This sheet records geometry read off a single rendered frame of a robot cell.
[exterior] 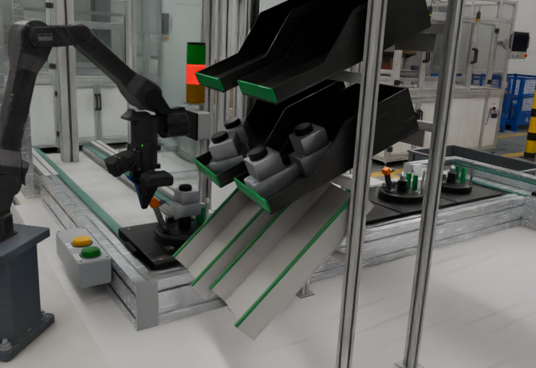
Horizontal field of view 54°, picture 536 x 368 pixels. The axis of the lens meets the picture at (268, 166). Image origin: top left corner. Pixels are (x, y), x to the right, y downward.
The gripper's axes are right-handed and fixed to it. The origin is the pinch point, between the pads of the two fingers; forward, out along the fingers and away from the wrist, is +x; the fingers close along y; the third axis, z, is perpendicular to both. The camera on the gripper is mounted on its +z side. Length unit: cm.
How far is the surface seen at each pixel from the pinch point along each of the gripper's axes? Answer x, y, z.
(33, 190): 20, -82, 9
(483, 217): 16, 16, -105
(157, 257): 11.8, 8.6, 0.3
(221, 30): -37, -79, -61
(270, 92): -27, 48, 0
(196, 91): -20.7, -16.8, -20.5
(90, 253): 11.9, 0.2, 12.0
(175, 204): 3.2, 0.9, -7.0
